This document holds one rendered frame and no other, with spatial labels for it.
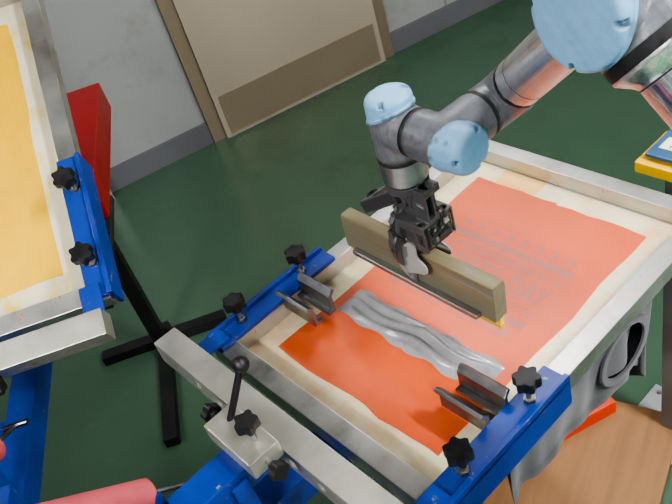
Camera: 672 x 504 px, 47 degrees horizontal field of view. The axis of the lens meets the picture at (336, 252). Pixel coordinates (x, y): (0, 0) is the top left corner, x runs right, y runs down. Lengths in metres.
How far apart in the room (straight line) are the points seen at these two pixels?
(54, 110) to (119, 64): 2.31
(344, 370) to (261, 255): 1.95
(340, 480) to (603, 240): 0.71
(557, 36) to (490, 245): 0.86
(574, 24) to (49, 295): 1.13
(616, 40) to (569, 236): 0.88
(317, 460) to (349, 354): 0.30
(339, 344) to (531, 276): 0.38
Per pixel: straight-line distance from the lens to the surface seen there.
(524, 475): 1.57
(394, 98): 1.14
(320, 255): 1.60
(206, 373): 1.41
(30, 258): 1.63
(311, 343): 1.50
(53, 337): 1.46
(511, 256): 1.56
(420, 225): 1.25
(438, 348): 1.41
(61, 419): 3.11
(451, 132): 1.07
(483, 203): 1.70
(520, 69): 1.09
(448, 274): 1.30
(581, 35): 0.77
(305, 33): 4.24
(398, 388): 1.37
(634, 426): 2.45
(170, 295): 3.35
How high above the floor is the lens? 1.99
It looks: 38 degrees down
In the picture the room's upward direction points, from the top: 18 degrees counter-clockwise
